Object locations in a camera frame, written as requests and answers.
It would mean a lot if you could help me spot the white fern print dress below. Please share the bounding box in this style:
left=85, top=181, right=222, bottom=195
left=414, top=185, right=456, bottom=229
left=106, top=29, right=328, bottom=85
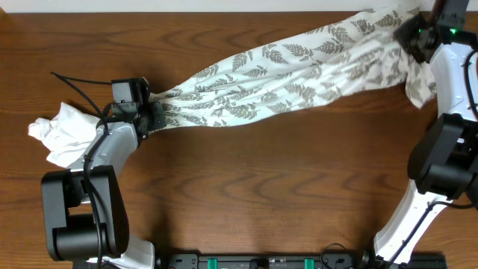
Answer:
left=151, top=3, right=436, bottom=128

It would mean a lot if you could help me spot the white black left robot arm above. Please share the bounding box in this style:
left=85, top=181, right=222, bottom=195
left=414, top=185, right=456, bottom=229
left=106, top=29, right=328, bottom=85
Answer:
left=41, top=77, right=167, bottom=268

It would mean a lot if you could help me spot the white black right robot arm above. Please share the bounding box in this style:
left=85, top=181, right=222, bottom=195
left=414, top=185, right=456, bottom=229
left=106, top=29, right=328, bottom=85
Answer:
left=360, top=0, right=477, bottom=268

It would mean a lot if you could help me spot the white folded shirt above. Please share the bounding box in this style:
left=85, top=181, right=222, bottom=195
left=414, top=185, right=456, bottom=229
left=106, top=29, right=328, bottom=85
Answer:
left=28, top=102, right=99, bottom=168

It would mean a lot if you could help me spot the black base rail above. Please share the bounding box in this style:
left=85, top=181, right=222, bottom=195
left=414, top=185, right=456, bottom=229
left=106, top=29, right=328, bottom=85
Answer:
left=156, top=250, right=448, bottom=269

